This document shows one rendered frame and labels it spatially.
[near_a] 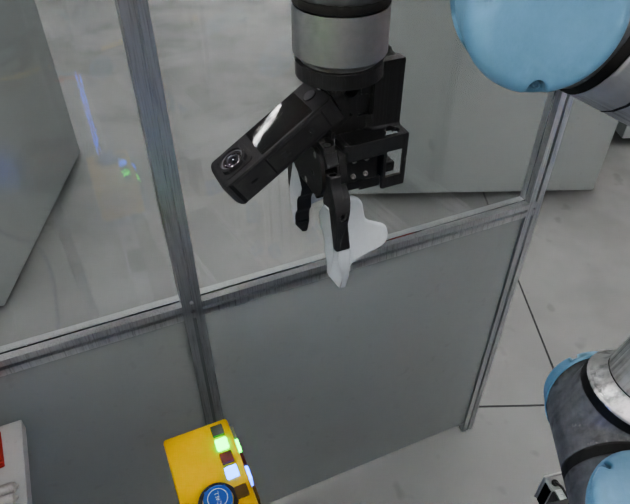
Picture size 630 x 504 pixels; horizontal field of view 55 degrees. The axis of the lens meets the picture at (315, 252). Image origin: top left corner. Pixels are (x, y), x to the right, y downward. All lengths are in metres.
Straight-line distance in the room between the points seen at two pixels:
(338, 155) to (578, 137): 2.75
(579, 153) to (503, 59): 2.97
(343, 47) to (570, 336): 2.31
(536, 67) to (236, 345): 1.14
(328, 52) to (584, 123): 2.77
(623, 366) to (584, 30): 0.53
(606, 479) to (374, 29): 0.53
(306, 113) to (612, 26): 0.25
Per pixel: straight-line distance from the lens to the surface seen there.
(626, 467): 0.77
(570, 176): 3.34
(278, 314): 1.35
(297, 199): 0.60
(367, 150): 0.51
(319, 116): 0.49
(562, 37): 0.31
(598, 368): 0.81
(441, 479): 2.17
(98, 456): 1.55
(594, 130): 3.23
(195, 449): 0.95
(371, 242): 0.56
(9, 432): 1.33
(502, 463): 2.24
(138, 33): 0.94
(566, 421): 0.84
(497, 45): 0.31
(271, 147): 0.48
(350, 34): 0.45
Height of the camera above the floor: 1.88
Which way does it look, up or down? 42 degrees down
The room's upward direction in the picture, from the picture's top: straight up
